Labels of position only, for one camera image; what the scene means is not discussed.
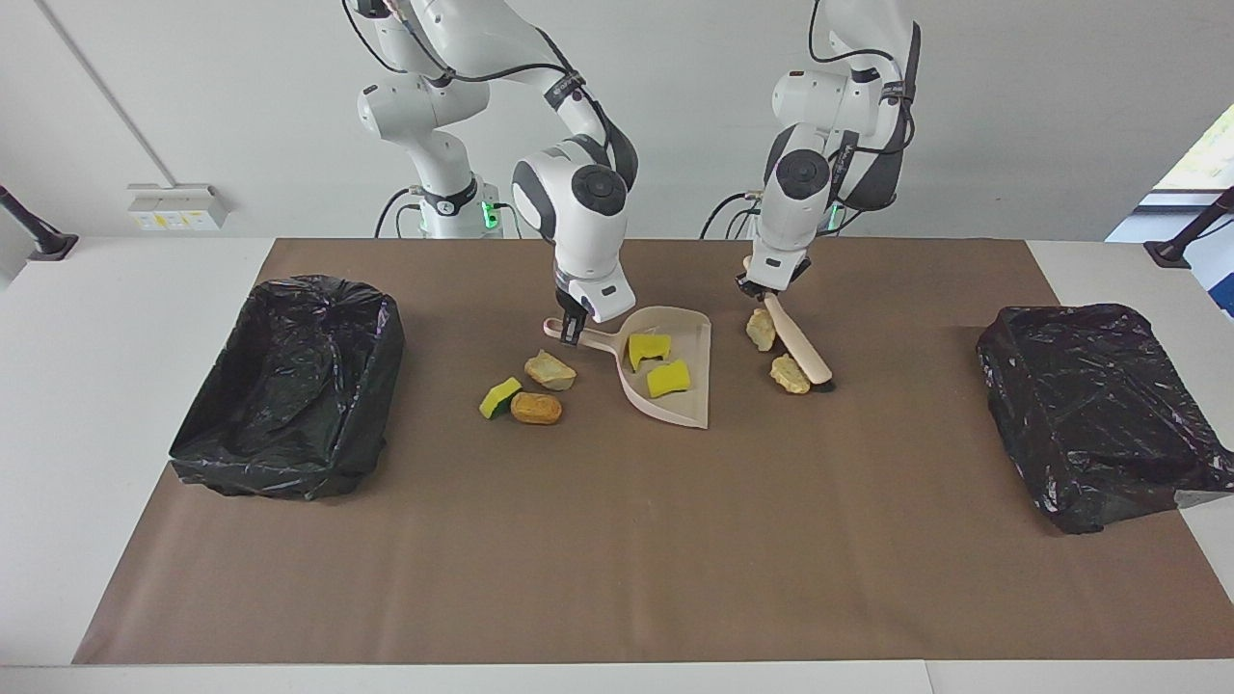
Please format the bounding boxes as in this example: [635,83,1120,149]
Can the orange-brown bread roll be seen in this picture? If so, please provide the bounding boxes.
[510,392,564,426]

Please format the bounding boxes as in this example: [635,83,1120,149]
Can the brown paper table mat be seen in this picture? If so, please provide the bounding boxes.
[72,238,1234,666]

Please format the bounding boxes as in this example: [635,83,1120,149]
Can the pink plastic dustpan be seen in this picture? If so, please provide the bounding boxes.
[543,306,712,430]

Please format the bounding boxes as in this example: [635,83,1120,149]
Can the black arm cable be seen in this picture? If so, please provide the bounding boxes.
[340,0,618,136]
[808,0,917,213]

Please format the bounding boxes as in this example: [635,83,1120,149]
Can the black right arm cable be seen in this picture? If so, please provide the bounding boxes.
[340,0,618,136]

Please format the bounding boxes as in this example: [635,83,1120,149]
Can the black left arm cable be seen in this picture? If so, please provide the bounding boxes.
[808,0,917,213]

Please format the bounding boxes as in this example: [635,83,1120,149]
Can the black bag lined bin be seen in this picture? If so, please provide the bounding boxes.
[169,276,406,501]
[976,304,1234,536]

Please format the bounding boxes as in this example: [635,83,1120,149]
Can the white wall socket box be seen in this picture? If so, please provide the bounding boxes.
[127,183,229,232]

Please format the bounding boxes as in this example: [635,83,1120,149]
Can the bright window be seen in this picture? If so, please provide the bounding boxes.
[1152,101,1234,194]

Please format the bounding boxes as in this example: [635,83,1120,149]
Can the yellow green sponge scrap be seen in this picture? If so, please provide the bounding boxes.
[479,377,523,420]

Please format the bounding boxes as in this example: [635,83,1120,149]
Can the black camera stand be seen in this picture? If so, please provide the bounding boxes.
[1144,186,1234,269]
[0,183,80,262]

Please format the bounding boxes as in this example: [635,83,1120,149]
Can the notched yellow sponge scrap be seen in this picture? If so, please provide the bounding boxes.
[628,331,673,372]

